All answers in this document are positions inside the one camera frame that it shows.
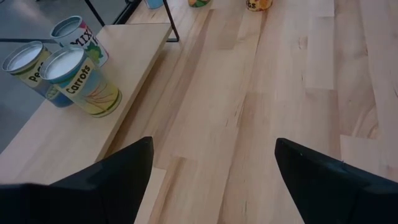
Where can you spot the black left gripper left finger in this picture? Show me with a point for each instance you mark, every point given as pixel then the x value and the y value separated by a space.
pixel 93 193

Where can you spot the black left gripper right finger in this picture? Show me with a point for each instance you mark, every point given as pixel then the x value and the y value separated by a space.
pixel 342 193

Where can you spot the white mixed fruit can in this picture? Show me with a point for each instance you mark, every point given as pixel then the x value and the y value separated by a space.
pixel 84 40

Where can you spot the short light blue can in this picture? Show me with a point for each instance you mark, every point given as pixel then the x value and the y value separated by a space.
pixel 154 3

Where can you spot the short orange pink can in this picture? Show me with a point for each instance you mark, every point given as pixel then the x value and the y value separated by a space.
pixel 259 4

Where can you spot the green can with orange oval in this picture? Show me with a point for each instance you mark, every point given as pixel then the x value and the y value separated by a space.
pixel 199 2

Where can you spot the carrots can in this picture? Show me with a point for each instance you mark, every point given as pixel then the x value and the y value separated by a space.
pixel 84 90

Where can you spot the peas can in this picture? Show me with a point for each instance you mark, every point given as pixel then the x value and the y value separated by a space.
pixel 32 77

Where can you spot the wooden shelf with black frame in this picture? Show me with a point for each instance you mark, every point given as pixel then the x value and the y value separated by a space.
pixel 130 62

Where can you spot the black aluminium table frame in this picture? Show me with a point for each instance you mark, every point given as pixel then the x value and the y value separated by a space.
pixel 127 12

